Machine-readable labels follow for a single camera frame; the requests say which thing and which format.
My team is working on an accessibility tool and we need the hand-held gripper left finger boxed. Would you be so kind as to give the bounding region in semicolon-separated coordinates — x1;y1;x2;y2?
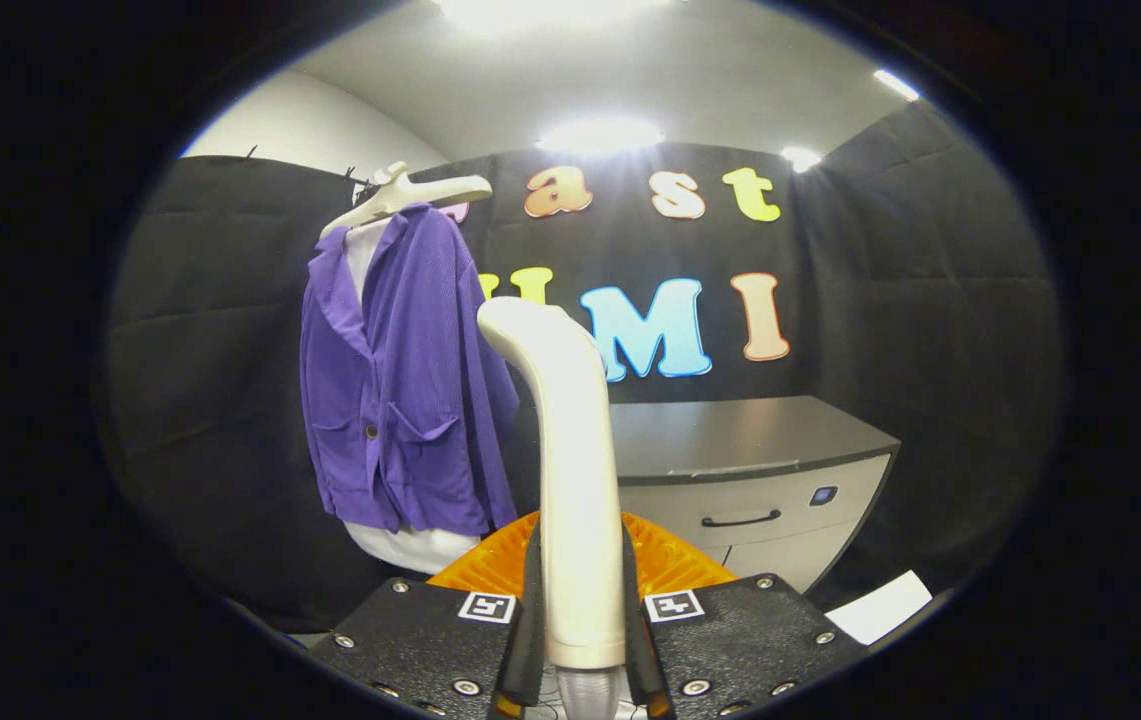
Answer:
310;512;546;720

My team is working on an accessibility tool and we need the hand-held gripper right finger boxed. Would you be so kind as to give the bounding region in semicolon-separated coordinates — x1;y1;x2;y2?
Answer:
620;512;868;720

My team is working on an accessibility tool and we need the white garment steamer head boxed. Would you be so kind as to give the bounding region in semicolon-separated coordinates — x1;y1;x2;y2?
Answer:
477;296;628;671

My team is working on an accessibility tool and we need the purple jacket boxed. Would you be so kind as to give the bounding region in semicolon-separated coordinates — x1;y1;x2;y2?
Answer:
300;205;521;538

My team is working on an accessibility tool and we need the white clothes hanger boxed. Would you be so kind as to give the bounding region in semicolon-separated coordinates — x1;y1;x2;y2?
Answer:
320;162;494;241

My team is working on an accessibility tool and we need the white paper sheet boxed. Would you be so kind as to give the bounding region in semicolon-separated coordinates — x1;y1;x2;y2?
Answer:
823;570;934;646

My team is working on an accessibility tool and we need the grey drawer cabinet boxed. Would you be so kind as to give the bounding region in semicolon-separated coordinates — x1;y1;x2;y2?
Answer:
610;395;901;593

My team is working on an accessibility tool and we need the black backdrop cloth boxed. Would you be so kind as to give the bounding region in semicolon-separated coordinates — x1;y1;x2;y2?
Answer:
100;100;1066;633

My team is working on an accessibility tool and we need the narrow ceiling light panel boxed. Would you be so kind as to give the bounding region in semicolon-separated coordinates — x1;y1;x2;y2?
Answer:
873;68;921;103

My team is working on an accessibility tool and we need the large ceiling light panel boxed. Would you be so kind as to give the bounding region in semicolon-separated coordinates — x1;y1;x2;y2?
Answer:
435;0;671;33

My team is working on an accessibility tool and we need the black cabinet drawer handle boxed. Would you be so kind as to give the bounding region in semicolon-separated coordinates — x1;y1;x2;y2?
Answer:
700;508;783;529

